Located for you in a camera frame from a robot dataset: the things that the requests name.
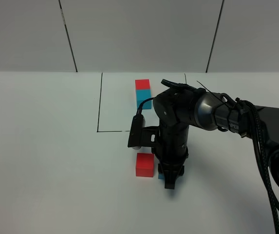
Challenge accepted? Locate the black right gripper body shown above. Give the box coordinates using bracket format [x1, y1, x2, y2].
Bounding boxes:
[155, 124, 189, 172]

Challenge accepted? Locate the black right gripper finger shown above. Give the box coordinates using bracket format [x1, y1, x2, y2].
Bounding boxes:
[163, 169, 179, 189]
[179, 165, 185, 176]

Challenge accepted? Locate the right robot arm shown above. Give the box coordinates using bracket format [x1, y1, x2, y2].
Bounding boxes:
[153, 80, 279, 189]

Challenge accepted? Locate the template blue cube block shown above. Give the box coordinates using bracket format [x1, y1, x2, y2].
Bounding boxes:
[136, 89, 152, 110]

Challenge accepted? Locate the template red cube block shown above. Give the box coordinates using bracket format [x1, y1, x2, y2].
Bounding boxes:
[135, 79, 150, 90]

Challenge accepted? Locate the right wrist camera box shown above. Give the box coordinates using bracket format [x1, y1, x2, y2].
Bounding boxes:
[128, 114, 158, 149]

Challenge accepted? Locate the right black cable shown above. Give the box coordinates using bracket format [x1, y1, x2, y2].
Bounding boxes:
[239, 97, 279, 234]

